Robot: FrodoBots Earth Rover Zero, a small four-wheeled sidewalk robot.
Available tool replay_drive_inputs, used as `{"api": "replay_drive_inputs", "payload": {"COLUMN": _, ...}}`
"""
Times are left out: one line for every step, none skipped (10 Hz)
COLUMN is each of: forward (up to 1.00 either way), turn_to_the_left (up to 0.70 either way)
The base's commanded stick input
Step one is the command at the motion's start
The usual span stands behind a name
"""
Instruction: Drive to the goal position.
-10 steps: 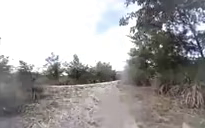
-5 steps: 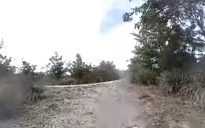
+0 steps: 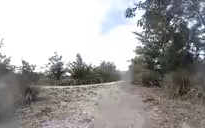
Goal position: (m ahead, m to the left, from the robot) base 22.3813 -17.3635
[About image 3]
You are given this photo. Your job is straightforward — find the row of trees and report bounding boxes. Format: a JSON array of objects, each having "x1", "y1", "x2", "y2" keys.
[{"x1": 18, "y1": 51, "x2": 123, "y2": 87}]

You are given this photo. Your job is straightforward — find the grey dirt path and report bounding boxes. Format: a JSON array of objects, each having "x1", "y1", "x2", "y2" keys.
[{"x1": 89, "y1": 79, "x2": 151, "y2": 128}]

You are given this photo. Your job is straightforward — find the tall dark trees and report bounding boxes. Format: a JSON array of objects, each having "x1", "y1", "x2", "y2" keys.
[{"x1": 124, "y1": 0, "x2": 205, "y2": 98}]

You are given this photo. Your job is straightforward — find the dark bush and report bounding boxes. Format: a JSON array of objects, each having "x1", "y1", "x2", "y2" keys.
[{"x1": 0, "y1": 37, "x2": 39, "y2": 123}]

